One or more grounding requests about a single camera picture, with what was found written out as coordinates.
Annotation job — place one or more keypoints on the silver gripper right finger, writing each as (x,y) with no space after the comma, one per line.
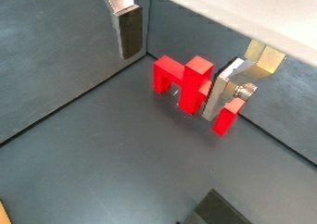
(235,82)

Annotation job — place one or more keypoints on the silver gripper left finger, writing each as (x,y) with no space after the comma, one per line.
(126,16)

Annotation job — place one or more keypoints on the red puzzle block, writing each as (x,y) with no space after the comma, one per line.
(192,78)

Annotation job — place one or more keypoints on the dark metal block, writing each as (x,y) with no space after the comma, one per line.
(216,211)

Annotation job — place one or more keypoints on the tan wooden edge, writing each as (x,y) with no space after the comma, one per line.
(4,218)

